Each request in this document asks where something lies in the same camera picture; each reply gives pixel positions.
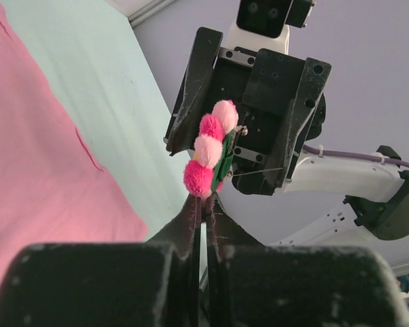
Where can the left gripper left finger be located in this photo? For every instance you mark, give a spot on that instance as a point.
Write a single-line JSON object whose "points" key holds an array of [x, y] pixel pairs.
{"points": [[108, 284]]}

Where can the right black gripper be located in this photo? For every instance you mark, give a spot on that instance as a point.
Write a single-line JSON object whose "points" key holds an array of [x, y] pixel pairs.
{"points": [[279, 98]]}

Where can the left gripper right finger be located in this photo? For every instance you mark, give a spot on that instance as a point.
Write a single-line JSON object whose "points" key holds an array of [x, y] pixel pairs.
{"points": [[254, 285]]}

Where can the plush flower brooch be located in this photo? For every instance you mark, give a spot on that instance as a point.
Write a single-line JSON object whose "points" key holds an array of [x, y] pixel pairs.
{"points": [[214, 147]]}

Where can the pink t-shirt garment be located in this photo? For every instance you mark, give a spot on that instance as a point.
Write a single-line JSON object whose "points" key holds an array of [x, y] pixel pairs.
{"points": [[51, 187]]}

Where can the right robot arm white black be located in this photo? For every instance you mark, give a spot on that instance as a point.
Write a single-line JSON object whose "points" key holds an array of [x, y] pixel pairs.
{"points": [[375, 189]]}

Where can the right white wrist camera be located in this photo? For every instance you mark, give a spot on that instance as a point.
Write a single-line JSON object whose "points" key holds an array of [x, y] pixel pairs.
{"points": [[266, 24]]}

